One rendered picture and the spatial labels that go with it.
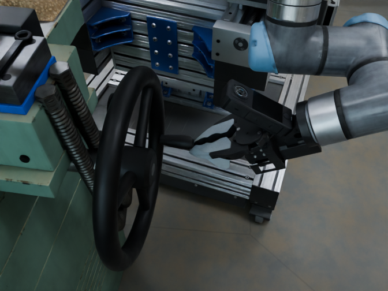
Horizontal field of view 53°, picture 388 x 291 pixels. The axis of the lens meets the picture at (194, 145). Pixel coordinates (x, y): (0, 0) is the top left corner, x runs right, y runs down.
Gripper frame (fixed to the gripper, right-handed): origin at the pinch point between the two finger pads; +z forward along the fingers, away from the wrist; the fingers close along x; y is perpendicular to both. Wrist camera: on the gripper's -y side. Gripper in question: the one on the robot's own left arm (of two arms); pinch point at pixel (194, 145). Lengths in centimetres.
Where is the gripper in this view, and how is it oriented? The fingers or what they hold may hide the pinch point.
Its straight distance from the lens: 66.9
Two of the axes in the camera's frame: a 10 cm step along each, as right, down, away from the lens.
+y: 5.2, 6.0, 6.1
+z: -8.4, 2.3, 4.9
